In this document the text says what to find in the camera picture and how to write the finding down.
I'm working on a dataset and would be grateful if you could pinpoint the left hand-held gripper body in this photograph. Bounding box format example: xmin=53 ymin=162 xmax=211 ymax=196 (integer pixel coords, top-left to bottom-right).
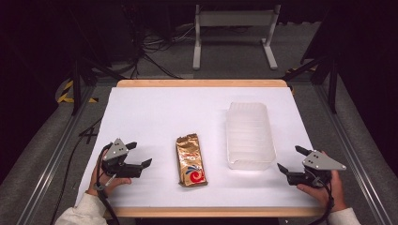
xmin=99 ymin=138 xmax=145 ymax=180

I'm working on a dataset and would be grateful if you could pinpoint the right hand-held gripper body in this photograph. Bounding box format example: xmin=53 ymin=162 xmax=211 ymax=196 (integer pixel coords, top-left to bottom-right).
xmin=285 ymin=149 xmax=347 ymax=189

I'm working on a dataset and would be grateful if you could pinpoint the gold snack packet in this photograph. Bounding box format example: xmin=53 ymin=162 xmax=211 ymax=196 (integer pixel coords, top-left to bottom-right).
xmin=175 ymin=133 xmax=208 ymax=188

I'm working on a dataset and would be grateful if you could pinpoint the translucent plastic container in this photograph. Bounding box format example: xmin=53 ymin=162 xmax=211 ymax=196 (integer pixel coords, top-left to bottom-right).
xmin=225 ymin=101 xmax=278 ymax=172

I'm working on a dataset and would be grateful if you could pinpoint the person's left hand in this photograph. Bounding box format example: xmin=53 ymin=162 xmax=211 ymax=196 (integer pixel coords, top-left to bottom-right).
xmin=86 ymin=161 xmax=133 ymax=198

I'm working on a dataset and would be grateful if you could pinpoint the person's right hand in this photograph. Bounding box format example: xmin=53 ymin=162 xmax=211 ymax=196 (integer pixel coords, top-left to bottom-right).
xmin=296 ymin=170 xmax=348 ymax=214

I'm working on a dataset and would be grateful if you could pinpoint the white paper sheet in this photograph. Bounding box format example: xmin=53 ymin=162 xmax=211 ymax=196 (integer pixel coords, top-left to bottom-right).
xmin=74 ymin=86 xmax=321 ymax=209

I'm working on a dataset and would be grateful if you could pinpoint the black tripod stand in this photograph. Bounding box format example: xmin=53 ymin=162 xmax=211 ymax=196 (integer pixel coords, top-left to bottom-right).
xmin=281 ymin=46 xmax=341 ymax=115
xmin=67 ymin=6 xmax=126 ymax=116

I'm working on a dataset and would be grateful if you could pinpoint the yellow and black floor tape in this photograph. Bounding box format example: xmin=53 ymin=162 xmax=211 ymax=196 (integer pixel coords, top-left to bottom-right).
xmin=55 ymin=79 xmax=100 ymax=105

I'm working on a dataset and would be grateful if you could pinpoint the white metal stand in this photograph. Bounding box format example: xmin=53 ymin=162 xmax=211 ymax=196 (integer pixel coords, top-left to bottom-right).
xmin=191 ymin=3 xmax=282 ymax=71

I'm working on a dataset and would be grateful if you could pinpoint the aluminium frame rail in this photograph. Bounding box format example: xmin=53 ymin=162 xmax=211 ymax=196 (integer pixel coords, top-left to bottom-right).
xmin=15 ymin=83 xmax=98 ymax=225
xmin=314 ymin=83 xmax=396 ymax=225

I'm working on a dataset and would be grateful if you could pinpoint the thin black cable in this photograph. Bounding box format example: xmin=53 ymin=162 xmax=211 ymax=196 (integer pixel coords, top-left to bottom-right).
xmin=50 ymin=116 xmax=104 ymax=225

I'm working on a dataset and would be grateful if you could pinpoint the right hand-held gripper black cable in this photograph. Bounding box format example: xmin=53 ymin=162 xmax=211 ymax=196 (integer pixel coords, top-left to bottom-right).
xmin=308 ymin=174 xmax=336 ymax=225

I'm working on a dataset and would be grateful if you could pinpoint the hand-held gripper black cable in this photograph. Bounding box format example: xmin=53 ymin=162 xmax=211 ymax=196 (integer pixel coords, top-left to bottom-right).
xmin=308 ymin=174 xmax=336 ymax=225
xmin=93 ymin=142 xmax=121 ymax=225

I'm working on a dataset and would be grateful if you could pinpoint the left hand-held gripper black cable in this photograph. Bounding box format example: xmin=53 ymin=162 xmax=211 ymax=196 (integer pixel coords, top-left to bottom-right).
xmin=93 ymin=142 xmax=121 ymax=225

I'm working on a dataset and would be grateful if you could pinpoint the bundle of black floor cables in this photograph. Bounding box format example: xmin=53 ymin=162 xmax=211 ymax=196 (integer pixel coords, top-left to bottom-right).
xmin=125 ymin=6 xmax=201 ymax=81

